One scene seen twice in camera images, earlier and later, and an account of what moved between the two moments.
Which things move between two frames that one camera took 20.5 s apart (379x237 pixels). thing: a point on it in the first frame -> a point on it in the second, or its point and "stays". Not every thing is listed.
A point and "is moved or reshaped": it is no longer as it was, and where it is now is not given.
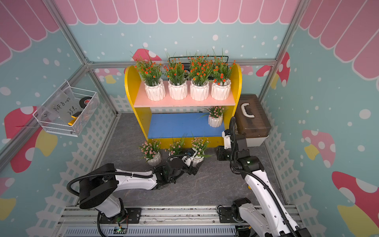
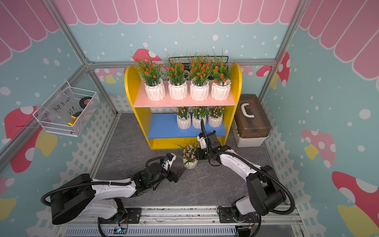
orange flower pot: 150,71 stays
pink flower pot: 201,144 is moved or reshaped
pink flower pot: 215,116 stays
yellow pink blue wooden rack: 163,121 stays
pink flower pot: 150,151 -> 189,159
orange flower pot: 221,86 stays
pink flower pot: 175,148 -> 183,119
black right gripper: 220,152 -> 200,156
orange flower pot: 177,87 stays
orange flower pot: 201,67 stays
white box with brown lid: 252,120 stays
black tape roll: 84,101 stays
